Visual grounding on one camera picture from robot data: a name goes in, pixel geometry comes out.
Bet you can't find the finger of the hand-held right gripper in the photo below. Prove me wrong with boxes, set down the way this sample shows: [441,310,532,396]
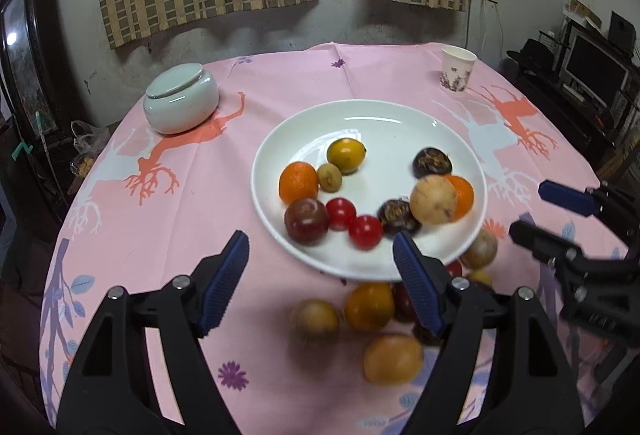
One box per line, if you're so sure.
[538,180,640,246]
[509,220,626,311]

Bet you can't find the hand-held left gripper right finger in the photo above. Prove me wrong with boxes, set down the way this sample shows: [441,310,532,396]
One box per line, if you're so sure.
[392,231,586,435]

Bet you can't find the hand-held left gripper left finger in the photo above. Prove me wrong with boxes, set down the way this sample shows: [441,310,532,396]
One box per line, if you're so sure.
[56,230,251,435]

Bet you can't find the dark red tomato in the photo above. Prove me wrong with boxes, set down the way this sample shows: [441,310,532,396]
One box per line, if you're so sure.
[391,282,418,323]

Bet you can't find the orange yellow tomato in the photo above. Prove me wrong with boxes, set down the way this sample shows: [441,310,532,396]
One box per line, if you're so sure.
[344,281,396,332]

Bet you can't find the brown passion fruit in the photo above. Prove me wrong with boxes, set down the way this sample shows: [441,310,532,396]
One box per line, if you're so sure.
[460,228,499,272]

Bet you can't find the oval yellow pepino melon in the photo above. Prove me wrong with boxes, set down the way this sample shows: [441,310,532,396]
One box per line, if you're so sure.
[363,334,425,386]

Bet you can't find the orange mandarin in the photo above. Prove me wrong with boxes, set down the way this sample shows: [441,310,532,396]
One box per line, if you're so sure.
[278,162,320,205]
[442,175,475,222]

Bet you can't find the round striped pepino melon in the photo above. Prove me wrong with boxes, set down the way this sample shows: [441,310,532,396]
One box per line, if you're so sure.
[409,175,458,226]

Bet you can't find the olive tan round fruit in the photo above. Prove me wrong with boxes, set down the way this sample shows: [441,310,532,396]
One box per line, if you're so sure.
[291,299,342,345]

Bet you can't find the dark purple tomato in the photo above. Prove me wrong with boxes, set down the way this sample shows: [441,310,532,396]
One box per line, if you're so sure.
[284,198,331,247]

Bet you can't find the yellow green tomato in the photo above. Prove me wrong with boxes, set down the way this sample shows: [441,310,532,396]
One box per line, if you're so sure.
[326,138,367,175]

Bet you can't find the white oval plate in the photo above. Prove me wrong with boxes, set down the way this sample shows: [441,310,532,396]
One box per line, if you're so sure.
[251,99,488,285]

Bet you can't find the black media stand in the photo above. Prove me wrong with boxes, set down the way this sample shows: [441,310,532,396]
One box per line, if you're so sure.
[507,28,640,181]

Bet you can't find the pink printed tablecloth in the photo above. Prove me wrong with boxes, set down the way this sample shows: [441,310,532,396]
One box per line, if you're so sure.
[39,42,636,435]

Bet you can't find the black computer monitor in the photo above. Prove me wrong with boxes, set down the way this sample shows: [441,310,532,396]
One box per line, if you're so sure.
[559,31,632,108]

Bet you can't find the black hat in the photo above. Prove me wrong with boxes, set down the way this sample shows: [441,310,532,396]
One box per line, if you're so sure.
[506,39,556,72]

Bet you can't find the printed paper cup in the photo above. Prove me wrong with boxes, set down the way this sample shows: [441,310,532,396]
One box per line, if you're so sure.
[439,46,478,94]

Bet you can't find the black speaker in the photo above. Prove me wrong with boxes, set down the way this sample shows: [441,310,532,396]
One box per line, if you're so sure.
[607,11,638,53]

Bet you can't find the pale green lidded ceramic jar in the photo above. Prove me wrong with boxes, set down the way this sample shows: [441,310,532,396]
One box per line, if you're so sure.
[143,64,221,135]

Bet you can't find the cardboard box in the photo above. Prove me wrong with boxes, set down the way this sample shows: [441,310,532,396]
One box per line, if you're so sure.
[564,0,603,28]

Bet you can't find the clear plastic bag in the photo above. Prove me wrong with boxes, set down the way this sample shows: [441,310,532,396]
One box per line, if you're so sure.
[70,120,113,178]

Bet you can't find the dark wooden glass cabinet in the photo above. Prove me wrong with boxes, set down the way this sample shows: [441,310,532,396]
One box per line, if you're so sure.
[0,0,66,196]

